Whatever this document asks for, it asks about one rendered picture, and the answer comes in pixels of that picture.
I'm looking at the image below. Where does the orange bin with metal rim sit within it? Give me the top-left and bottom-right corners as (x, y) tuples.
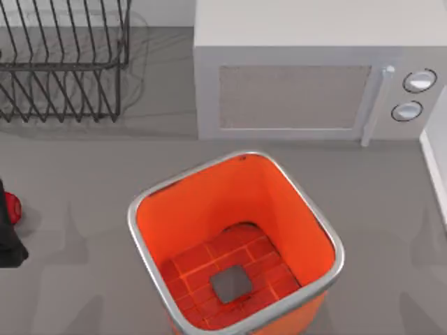
(126, 150), (345, 335)

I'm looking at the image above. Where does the microwave oven door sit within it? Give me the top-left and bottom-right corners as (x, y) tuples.
(198, 48), (383, 141)

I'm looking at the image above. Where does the pale microwave oven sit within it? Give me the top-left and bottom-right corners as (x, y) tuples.
(193, 0), (447, 142)

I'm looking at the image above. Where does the small microwave knob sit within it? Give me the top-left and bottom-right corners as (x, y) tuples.
(390, 100), (424, 122)

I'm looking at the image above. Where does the red round object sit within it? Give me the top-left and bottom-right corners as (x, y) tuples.
(4, 192), (23, 225)

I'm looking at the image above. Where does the large microwave knob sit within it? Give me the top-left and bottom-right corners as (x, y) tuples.
(402, 68), (438, 94)

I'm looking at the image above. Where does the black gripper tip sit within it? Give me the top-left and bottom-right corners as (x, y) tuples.
(0, 179), (29, 269)

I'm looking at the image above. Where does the microwave door handle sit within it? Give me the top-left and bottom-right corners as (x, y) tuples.
(360, 65), (396, 147)

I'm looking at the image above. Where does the black wire dish rack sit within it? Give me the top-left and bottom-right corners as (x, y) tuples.
(0, 0), (133, 124)

